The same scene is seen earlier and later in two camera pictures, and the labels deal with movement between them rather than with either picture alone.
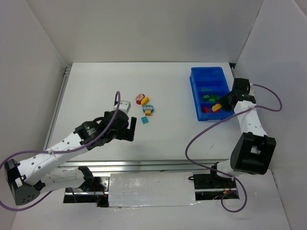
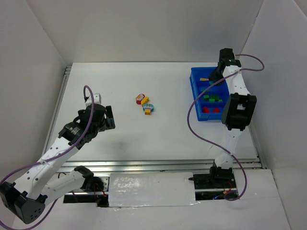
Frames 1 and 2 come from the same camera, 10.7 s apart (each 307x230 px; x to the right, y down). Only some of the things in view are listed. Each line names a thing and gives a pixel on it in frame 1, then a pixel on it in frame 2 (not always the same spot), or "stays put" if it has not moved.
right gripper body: (230, 101) to (216, 74)
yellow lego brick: (145, 100) stays put
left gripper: (128, 131) to (107, 120)
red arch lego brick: (206, 109) stays put
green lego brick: (215, 97) stays put
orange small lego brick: (148, 112) stays put
